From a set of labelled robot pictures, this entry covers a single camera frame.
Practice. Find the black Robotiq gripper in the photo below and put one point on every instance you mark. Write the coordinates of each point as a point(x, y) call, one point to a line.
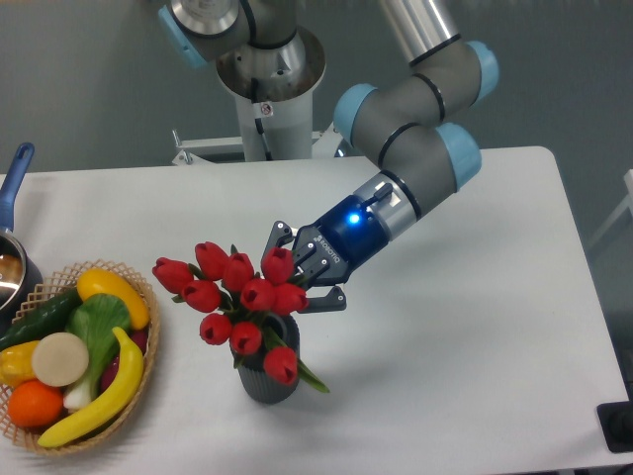
point(331, 248)

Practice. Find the red tulip bouquet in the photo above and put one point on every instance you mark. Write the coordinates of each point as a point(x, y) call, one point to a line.
point(236, 300)

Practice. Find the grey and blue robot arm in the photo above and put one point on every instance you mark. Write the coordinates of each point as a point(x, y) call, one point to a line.
point(405, 131)

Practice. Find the dark grey ribbed vase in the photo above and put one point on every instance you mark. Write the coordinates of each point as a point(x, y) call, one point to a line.
point(257, 383)

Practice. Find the dark red fruit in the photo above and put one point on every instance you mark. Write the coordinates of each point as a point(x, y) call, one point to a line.
point(140, 338)

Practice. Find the yellow banana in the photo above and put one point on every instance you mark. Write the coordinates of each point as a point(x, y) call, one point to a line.
point(106, 406)

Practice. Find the green bok choy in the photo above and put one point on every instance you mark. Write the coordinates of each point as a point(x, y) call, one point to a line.
point(93, 323)

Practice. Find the woven wicker basket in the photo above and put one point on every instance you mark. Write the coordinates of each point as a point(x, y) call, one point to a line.
point(52, 286)

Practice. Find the green cucumber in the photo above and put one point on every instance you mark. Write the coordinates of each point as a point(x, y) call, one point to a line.
point(49, 317)

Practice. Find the beige round disc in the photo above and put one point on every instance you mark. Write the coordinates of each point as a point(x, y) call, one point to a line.
point(60, 359)

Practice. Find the yellow bell pepper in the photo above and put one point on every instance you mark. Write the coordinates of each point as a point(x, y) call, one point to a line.
point(16, 363)

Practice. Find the orange fruit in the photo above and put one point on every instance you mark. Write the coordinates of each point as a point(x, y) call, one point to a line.
point(34, 404)

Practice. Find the black device at edge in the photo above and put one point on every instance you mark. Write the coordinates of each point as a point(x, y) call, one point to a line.
point(616, 424)

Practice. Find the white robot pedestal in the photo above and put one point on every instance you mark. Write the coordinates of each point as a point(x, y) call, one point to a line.
point(272, 89)

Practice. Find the blue handled saucepan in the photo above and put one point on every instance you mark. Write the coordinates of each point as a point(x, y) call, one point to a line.
point(19, 275)

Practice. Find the white frame at right edge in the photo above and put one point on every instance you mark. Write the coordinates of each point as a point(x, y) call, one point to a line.
point(615, 222)

